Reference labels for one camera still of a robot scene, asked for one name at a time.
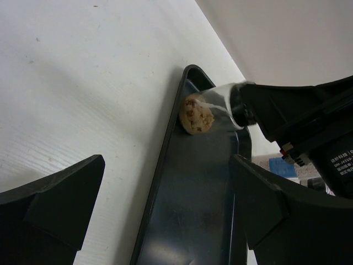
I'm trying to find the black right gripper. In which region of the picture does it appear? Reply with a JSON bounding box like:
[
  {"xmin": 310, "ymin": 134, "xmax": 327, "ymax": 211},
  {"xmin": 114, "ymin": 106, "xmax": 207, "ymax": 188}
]
[{"xmin": 240, "ymin": 77, "xmax": 352, "ymax": 198}]

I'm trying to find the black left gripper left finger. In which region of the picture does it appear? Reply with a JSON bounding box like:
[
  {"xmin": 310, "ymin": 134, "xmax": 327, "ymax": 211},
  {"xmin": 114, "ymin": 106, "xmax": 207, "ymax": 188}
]
[{"xmin": 1, "ymin": 155, "xmax": 105, "ymax": 264}]

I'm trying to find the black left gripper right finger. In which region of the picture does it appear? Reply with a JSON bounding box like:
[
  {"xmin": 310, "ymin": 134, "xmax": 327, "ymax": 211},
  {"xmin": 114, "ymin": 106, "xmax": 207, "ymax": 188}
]
[{"xmin": 229, "ymin": 155, "xmax": 352, "ymax": 264}]

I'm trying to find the black pump cap spice bottle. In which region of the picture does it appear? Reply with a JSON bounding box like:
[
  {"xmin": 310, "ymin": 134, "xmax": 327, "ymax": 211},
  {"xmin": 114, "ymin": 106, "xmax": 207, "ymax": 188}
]
[{"xmin": 179, "ymin": 81, "xmax": 256, "ymax": 135}]

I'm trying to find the blue label white bead bottle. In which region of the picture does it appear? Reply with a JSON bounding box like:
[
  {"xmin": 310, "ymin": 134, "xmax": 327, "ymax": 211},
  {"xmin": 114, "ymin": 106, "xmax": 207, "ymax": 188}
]
[{"xmin": 252, "ymin": 154, "xmax": 320, "ymax": 179}]

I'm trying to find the black cap grinder bottle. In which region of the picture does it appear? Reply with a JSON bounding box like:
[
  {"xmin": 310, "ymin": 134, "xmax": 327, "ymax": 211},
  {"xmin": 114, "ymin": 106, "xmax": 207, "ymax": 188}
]
[{"xmin": 307, "ymin": 177, "xmax": 329, "ymax": 194}]

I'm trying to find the black plastic tray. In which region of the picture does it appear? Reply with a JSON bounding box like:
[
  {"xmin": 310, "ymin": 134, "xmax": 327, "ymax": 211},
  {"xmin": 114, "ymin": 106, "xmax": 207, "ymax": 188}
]
[{"xmin": 130, "ymin": 65, "xmax": 252, "ymax": 264}]

